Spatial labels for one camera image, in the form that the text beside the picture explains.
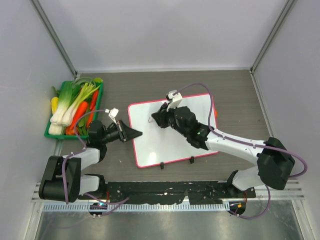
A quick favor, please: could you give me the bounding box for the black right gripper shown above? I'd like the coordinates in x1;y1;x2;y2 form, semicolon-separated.
153;102;190;138

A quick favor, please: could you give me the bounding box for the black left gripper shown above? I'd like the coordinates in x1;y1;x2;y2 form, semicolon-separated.
100;119;142;144

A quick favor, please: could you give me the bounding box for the pink framed whiteboard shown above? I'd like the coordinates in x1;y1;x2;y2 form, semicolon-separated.
127;99;218;168

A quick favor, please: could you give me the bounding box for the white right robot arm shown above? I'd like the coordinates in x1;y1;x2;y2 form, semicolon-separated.
151;103;295;198

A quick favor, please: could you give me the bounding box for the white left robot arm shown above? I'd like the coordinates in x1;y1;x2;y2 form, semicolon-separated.
38;120;143;204

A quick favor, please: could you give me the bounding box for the black whiteboard stand clip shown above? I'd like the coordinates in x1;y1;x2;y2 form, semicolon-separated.
189;156;195;164

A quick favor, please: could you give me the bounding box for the green leaf vegetable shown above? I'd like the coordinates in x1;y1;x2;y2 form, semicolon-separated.
76;107;91;136

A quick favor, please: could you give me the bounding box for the red toy chili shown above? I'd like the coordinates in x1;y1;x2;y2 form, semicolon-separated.
86;90;99;129

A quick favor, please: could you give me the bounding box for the orange toy carrot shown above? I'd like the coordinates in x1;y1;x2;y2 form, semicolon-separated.
69;101;89;129

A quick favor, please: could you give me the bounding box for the green white leek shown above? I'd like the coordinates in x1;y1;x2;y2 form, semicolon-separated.
61;83;96;127

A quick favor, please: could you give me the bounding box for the green white bok choy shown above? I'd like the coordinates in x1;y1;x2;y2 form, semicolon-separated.
50;81;73;125

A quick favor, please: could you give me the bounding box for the yellow toy pepper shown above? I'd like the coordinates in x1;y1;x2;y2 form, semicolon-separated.
51;96;59;115

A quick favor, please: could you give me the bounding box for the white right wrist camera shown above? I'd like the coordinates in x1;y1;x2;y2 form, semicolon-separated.
166;90;183;112

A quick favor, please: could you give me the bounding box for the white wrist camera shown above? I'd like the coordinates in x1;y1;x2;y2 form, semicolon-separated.
104;108;119;124
166;90;183;112

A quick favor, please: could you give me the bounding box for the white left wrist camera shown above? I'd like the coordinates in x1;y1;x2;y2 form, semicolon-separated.
104;108;119;124

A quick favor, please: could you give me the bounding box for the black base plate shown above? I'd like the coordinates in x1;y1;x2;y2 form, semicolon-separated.
77;180;257;205

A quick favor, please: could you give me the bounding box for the white slotted cable duct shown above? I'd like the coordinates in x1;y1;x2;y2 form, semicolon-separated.
42;201;230;213

